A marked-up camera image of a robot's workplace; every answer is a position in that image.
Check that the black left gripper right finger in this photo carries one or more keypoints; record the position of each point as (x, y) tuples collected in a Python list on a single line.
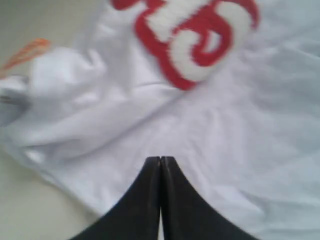
[(186, 215)]

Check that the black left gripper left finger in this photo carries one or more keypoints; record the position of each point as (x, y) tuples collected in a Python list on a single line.
[(136, 215)]

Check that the white t-shirt red lettering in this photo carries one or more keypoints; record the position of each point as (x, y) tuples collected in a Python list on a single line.
[(229, 88)]

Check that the orange garment neck tag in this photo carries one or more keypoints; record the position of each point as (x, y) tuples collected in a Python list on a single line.
[(33, 49)]

